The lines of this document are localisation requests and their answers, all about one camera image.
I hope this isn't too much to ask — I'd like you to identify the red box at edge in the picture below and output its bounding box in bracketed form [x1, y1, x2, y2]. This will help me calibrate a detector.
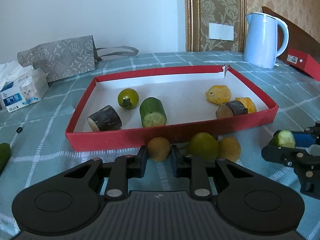
[286, 48, 320, 81]

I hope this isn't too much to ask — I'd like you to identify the dark sugarcane piece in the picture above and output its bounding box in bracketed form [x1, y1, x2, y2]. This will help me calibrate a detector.
[87, 105, 122, 132]
[215, 100, 248, 119]

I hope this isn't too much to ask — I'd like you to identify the gold picture frame moulding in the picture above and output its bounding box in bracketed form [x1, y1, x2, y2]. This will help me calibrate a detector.
[185, 0, 201, 51]

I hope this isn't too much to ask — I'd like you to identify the small cucumber end piece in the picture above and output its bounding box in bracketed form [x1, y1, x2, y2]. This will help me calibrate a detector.
[269, 130, 296, 148]

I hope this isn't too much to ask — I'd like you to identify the yellow jackfruit piece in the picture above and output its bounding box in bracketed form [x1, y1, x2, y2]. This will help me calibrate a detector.
[205, 85, 232, 105]
[235, 97, 257, 114]

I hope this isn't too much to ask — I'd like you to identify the green tomato with calyx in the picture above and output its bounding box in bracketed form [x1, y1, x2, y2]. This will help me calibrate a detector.
[118, 88, 139, 109]

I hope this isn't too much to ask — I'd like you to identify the large cucumber piece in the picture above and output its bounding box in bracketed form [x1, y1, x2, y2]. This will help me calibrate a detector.
[139, 97, 167, 127]

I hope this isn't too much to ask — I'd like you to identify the longan fruit with stem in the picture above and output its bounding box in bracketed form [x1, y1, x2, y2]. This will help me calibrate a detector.
[147, 137, 170, 162]

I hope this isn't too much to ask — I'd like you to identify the light blue electric kettle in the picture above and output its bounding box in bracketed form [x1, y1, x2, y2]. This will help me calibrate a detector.
[243, 12, 289, 69]

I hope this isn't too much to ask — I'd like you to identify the tissue pack with cat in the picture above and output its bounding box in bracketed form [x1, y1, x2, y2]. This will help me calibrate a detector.
[1, 61, 49, 113]

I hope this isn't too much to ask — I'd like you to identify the red shallow cardboard box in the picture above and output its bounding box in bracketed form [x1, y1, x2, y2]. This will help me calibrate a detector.
[65, 65, 279, 152]

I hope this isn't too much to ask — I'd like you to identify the cucumber piece far left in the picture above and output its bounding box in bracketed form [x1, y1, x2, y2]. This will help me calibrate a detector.
[0, 142, 11, 173]

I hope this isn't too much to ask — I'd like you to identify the grey patterned gift bag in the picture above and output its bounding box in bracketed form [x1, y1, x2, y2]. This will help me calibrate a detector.
[17, 35, 139, 82]

